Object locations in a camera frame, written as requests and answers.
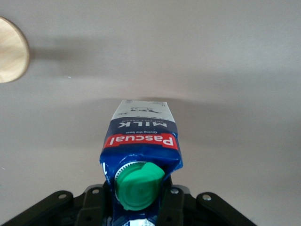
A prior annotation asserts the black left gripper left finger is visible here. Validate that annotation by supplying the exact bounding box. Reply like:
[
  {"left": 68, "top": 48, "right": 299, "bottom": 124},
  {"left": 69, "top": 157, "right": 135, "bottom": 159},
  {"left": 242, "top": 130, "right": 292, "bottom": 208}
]
[{"left": 75, "top": 185, "right": 106, "bottom": 226}]

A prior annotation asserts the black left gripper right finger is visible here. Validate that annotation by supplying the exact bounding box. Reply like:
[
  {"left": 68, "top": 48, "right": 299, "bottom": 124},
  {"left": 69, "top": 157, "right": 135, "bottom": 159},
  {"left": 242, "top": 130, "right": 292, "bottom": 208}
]
[{"left": 156, "top": 181, "right": 185, "bottom": 226}]

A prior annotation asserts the blue milk carton green cap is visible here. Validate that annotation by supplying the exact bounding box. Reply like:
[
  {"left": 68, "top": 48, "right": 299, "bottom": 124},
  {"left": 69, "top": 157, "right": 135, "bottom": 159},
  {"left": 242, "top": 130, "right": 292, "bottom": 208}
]
[{"left": 98, "top": 99, "right": 183, "bottom": 226}]

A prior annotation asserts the wooden mug tree stand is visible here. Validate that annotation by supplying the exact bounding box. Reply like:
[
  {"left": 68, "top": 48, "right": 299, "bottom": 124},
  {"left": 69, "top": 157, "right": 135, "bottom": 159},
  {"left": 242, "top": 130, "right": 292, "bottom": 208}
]
[{"left": 0, "top": 16, "right": 31, "bottom": 84}]

